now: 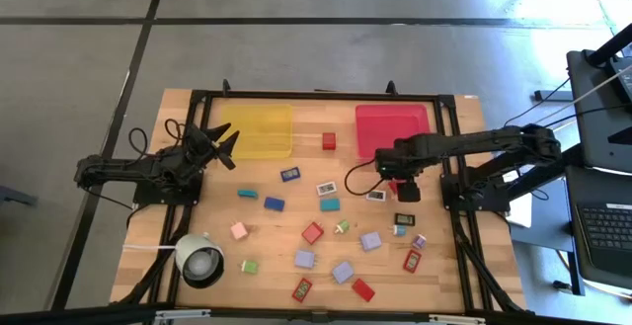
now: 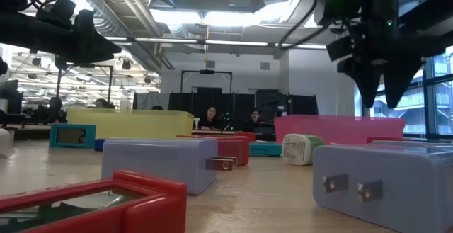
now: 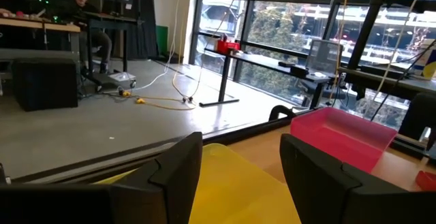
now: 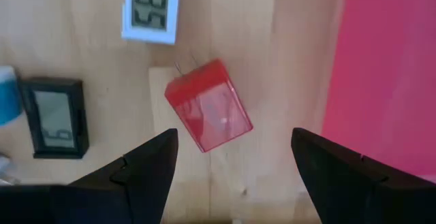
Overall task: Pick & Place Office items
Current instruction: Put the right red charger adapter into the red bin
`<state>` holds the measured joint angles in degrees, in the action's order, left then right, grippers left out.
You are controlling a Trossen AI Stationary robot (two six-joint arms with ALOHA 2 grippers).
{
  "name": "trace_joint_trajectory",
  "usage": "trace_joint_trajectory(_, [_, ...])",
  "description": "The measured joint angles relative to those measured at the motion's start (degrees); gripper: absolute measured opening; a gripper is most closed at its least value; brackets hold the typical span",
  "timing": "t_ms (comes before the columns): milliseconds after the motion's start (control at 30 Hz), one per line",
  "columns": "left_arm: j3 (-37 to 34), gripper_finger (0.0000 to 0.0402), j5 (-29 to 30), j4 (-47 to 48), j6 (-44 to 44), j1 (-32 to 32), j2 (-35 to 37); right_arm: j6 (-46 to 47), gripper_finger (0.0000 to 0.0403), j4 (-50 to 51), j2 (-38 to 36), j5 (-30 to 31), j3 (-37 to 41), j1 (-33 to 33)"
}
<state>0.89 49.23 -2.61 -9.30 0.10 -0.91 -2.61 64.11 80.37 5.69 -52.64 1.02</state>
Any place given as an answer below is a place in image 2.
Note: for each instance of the green white wall charger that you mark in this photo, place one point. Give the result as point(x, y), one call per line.
point(301, 149)

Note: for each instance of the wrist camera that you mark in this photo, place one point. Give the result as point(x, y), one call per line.
point(56, 11)
point(339, 49)

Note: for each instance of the red digital clock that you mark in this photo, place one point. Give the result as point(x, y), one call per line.
point(159, 204)

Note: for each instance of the pink-red plastic bin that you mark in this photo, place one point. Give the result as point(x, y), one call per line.
point(339, 128)

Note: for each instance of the small white desk lamp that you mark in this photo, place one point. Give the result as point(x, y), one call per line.
point(196, 121)

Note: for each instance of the teal digital clock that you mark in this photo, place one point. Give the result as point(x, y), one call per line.
point(54, 135)
point(265, 149)

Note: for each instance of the dark workbench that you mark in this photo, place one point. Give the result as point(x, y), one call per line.
point(32, 132)

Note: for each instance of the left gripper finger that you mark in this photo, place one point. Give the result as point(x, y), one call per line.
point(95, 43)
point(92, 57)

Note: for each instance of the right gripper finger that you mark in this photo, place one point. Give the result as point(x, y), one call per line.
point(368, 80)
point(400, 80)

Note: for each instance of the wooden background desk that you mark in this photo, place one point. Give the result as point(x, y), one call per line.
point(212, 132)

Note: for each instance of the dark framed window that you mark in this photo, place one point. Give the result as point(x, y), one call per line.
point(428, 102)

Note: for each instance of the black hanging spotlight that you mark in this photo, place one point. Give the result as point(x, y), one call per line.
point(126, 64)
point(148, 80)
point(36, 62)

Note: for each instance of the person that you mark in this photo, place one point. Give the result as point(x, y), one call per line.
point(53, 109)
point(210, 118)
point(255, 117)
point(157, 107)
point(101, 103)

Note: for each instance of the lavender wall charger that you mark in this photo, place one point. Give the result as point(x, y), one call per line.
point(389, 197)
point(152, 162)

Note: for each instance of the long ceiling light strip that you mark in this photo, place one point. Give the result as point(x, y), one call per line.
point(230, 42)

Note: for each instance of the grey wall vent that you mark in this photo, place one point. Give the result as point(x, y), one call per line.
point(210, 64)
point(265, 66)

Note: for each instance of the black partition screen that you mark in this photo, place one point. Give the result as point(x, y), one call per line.
point(304, 105)
point(184, 109)

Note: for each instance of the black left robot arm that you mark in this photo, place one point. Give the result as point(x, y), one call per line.
point(14, 27)

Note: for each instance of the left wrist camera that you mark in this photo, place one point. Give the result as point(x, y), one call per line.
point(56, 11)

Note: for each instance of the yellow plastic bin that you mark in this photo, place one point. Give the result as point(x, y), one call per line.
point(134, 123)

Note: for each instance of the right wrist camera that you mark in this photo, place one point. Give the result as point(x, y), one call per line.
point(339, 49)

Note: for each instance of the black camera gantry frame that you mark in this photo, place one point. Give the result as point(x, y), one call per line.
point(207, 72)
point(85, 65)

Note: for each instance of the grey partition cloth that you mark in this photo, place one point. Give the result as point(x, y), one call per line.
point(148, 100)

